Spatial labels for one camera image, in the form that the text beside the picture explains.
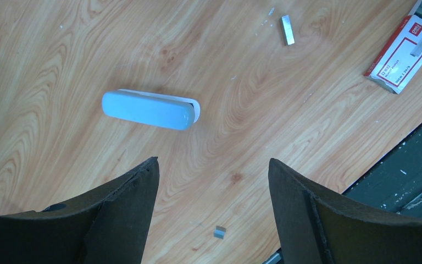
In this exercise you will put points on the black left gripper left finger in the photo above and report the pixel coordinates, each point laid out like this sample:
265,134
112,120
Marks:
108,224

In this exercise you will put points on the small staple strip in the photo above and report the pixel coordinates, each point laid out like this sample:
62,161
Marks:
219,232

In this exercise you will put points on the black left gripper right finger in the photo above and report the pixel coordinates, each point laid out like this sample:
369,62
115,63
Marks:
318,225

